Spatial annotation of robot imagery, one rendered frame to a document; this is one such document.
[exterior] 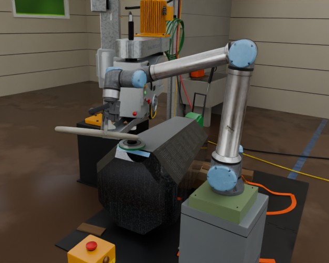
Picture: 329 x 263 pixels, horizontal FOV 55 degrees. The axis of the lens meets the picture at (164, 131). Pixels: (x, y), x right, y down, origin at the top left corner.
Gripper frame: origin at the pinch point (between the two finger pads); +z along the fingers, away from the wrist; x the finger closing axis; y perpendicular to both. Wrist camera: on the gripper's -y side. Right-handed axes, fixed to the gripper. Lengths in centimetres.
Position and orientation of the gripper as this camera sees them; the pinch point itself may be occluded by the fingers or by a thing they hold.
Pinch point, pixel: (102, 136)
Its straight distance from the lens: 169.9
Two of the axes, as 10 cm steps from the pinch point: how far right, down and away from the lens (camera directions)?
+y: 9.4, 1.2, 3.2
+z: -1.1, 9.9, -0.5
